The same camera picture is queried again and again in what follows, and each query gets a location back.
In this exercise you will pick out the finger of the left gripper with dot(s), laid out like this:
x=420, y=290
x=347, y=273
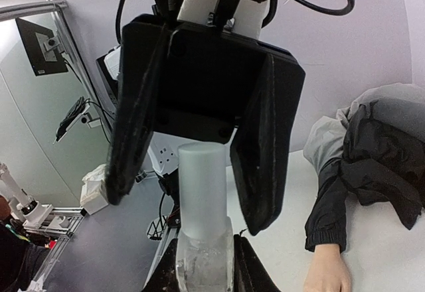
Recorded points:
x=143, y=51
x=259, y=151

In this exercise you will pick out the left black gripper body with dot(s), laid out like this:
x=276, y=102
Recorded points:
x=207, y=79

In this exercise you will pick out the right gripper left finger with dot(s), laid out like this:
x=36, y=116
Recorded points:
x=162, y=274

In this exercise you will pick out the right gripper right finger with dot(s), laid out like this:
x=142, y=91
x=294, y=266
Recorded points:
x=249, y=272

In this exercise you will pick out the clear nail polish bottle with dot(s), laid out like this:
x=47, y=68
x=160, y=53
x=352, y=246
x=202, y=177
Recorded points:
x=205, y=248

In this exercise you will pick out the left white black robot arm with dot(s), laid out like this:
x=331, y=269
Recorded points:
x=236, y=17

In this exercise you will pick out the mannequin hand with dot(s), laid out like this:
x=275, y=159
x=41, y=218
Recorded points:
x=327, y=271

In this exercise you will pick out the black tablet on stand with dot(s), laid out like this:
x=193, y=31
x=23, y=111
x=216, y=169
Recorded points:
x=78, y=113

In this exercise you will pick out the white tissue box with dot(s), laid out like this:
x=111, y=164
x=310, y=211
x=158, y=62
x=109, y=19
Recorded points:
x=93, y=196

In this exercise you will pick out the black grey jacket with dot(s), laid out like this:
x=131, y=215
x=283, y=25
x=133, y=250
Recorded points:
x=374, y=149

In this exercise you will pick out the black wall monitor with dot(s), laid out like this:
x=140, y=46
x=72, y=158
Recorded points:
x=44, y=49

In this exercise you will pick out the aluminium enclosure frame post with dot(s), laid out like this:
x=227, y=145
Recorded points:
x=57, y=9

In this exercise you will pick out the white robot on frame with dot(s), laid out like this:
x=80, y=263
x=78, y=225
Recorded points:
x=38, y=218

